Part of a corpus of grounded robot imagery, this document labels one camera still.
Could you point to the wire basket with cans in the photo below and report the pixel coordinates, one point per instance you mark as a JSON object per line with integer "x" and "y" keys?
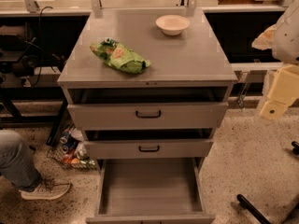
{"x": 69, "y": 150}

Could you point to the black machinery on left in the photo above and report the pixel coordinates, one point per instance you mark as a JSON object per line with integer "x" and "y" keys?
{"x": 22, "y": 60}

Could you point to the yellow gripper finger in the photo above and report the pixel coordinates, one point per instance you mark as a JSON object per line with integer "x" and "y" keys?
{"x": 283, "y": 93}
{"x": 265, "y": 39}

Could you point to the white ceramic bowl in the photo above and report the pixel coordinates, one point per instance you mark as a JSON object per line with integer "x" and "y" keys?
{"x": 172, "y": 24}

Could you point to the grey top drawer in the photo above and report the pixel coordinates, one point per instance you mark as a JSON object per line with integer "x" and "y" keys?
{"x": 147, "y": 109}

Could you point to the grey drawer cabinet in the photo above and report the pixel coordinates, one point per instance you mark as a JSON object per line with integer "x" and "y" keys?
{"x": 193, "y": 59}

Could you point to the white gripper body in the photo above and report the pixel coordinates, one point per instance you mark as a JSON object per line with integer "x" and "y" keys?
{"x": 287, "y": 40}

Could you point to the person leg in jeans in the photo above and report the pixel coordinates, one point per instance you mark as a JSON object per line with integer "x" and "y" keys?
{"x": 16, "y": 162}

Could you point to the green rice chip bag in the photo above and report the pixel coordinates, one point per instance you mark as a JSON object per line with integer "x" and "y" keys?
{"x": 117, "y": 56}

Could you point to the grey bottom drawer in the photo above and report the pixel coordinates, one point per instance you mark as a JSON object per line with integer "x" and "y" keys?
{"x": 150, "y": 191}

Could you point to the grey drawer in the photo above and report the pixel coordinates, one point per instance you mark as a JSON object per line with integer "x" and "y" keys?
{"x": 142, "y": 144}
{"x": 150, "y": 191}
{"x": 147, "y": 109}

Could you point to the grey middle drawer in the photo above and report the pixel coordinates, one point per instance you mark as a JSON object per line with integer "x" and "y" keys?
{"x": 142, "y": 144}

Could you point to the grey sneaker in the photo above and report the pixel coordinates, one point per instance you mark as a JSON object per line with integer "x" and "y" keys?
{"x": 49, "y": 189}

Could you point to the black chair base leg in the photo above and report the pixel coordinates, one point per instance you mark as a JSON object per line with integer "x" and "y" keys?
{"x": 245, "y": 204}

